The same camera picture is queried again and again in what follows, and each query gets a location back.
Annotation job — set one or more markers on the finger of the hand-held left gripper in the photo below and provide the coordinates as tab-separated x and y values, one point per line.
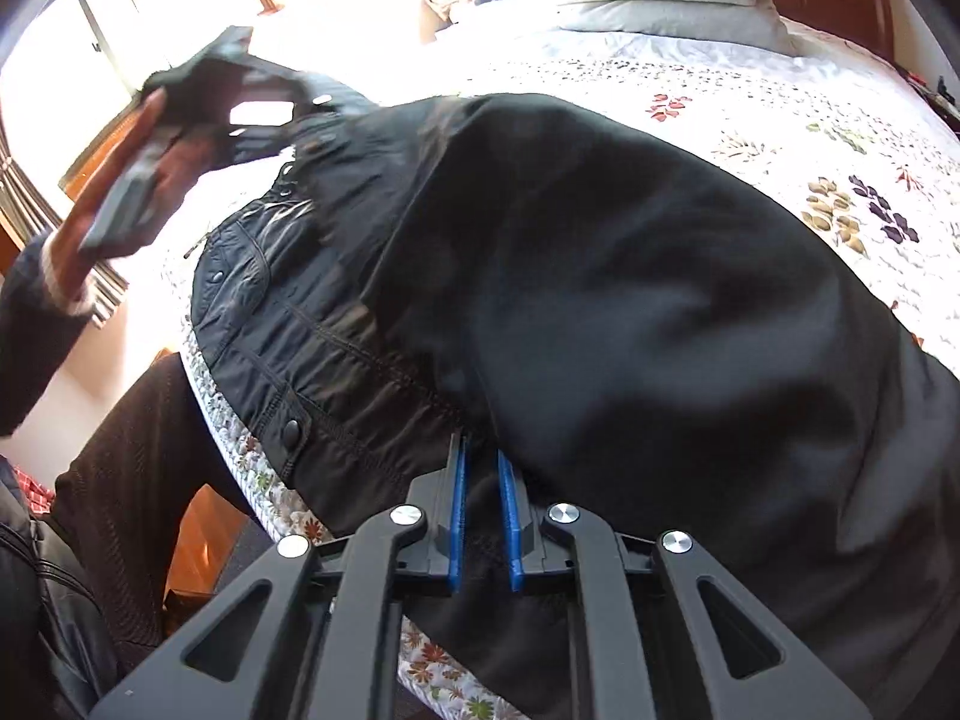
315	94
262	144

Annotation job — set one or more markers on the person's left hand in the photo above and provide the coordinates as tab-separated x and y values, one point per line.
176	172

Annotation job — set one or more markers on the red plaid cloth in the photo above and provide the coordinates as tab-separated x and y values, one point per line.
34	491

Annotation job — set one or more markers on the person's leg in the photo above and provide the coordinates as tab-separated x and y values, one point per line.
127	480

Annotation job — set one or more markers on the wooden bed frame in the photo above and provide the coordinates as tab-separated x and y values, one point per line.
202	547

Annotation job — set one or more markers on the wooden framed window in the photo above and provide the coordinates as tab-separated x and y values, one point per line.
67	22

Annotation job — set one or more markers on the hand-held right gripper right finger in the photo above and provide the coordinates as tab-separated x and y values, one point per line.
511	525

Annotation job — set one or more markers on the floral quilted bedspread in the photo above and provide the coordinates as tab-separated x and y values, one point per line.
787	112

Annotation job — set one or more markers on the black leather bag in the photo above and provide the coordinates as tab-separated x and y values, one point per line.
45	615

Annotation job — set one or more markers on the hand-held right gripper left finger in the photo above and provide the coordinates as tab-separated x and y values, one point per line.
457	517

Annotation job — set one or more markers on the person's left forearm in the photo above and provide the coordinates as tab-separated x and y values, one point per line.
37	345

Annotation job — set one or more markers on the black jacket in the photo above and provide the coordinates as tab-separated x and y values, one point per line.
600	277

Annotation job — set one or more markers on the striped curtain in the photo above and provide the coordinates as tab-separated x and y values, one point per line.
45	217

